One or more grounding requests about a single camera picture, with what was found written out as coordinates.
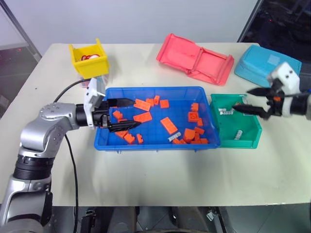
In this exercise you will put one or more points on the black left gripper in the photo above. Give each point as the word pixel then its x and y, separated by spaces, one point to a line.
pixel 102 115

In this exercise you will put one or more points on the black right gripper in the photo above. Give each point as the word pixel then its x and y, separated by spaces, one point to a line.
pixel 274 104

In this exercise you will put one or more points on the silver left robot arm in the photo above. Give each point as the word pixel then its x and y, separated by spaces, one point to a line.
pixel 48 126

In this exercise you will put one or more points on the green plastic bin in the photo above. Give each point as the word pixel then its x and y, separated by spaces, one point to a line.
pixel 230 126

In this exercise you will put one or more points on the blue plastic bin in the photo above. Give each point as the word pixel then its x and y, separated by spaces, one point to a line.
pixel 155 132

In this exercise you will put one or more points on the yellow plastic bin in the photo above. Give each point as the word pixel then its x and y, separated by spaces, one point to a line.
pixel 93 68

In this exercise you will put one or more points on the large orange toy brick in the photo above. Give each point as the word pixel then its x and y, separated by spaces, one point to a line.
pixel 142 117
pixel 143 104
pixel 169 125

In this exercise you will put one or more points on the small orange toy brick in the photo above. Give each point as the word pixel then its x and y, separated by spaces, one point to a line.
pixel 139 138
pixel 197 137
pixel 200 122
pixel 204 141
pixel 157 99

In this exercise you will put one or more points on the light blue plastic container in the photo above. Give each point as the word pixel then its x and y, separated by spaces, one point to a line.
pixel 255 65

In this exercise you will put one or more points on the clear plastic box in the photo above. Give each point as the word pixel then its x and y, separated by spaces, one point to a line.
pixel 103 80

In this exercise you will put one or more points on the white round item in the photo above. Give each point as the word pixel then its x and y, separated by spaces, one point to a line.
pixel 94 56

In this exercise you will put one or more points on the red rings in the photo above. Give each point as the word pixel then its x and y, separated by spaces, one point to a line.
pixel 85 57

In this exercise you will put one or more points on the pink plastic tray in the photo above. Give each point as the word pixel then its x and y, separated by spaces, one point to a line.
pixel 177 52

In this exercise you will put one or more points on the black clamp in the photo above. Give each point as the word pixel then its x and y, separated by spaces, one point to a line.
pixel 88 219

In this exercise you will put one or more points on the metal clamp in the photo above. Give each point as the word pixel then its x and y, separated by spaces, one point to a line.
pixel 212 215

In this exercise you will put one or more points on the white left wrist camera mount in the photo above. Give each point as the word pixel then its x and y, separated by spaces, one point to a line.
pixel 90 97

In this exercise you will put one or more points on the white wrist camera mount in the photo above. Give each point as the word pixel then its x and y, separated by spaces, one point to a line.
pixel 90 97
pixel 288 75

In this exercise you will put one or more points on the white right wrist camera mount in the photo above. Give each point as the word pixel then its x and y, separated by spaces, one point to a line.
pixel 288 75

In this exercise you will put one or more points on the dark window frame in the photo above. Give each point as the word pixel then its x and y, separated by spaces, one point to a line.
pixel 250 19

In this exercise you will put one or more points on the grey metal frame post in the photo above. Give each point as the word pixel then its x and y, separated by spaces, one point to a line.
pixel 22 26

